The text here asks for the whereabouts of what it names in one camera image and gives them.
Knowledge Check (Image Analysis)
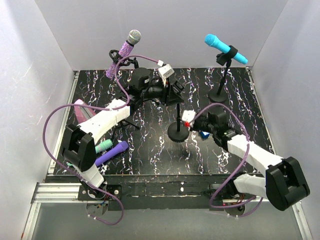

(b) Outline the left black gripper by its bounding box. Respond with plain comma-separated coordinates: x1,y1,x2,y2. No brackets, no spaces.
141,77,184,106

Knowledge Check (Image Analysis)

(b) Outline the round base mic stand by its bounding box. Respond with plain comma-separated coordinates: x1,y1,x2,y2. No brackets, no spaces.
167,103,189,143

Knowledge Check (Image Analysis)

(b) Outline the black tripod mic stand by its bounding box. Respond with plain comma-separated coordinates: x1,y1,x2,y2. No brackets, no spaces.
114,119,140,130

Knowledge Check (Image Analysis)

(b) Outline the mint green microphone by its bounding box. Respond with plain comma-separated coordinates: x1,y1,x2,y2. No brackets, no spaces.
95,139,113,154

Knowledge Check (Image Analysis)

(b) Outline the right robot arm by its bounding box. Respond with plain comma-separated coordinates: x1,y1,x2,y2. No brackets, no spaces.
182,108,310,211

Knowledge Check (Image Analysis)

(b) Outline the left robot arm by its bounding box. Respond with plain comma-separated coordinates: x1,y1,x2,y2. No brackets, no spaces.
60,64,184,200

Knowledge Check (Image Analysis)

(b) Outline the right round base stand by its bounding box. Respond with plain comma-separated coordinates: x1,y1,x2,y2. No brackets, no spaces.
207,45,238,103

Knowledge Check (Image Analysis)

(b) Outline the cyan microphone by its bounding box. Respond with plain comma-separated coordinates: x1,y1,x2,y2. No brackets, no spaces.
204,34,248,65

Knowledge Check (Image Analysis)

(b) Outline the glitter purple microphone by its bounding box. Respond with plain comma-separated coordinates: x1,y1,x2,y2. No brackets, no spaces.
105,29,141,79

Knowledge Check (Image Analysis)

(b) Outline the black rear tripod stand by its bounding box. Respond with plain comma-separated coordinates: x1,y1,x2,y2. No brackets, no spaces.
108,48,161,106

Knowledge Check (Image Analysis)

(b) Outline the blue white small box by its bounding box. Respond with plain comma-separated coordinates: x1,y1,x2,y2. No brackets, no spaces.
199,131,210,139

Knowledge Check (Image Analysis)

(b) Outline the pink box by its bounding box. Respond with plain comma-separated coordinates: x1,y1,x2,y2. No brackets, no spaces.
74,106,96,124

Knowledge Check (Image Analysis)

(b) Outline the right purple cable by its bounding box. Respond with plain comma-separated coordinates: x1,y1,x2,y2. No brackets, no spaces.
189,102,264,219

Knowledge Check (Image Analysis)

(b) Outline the purple cable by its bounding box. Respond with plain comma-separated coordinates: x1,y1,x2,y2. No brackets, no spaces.
189,102,264,219
42,54,164,225

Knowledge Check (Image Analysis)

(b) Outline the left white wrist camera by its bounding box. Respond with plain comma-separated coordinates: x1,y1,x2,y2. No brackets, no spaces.
158,64,175,85

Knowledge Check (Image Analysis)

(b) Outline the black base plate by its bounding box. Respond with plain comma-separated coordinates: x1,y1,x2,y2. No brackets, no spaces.
76,173,258,212

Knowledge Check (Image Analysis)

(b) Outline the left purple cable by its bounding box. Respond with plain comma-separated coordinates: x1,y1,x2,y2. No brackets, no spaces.
42,54,164,225

